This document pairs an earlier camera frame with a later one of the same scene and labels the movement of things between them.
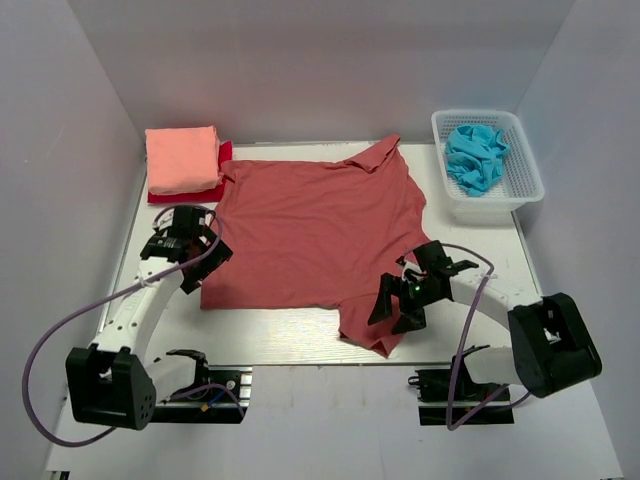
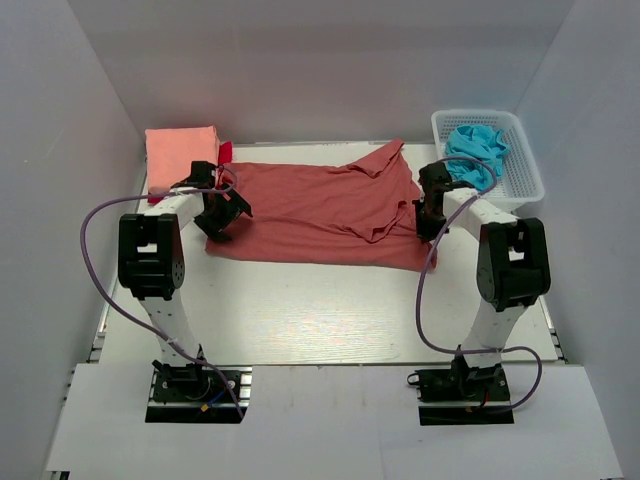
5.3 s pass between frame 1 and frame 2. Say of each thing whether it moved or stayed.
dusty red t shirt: moved
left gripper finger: moved
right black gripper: moved
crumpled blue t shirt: stayed
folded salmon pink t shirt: stayed
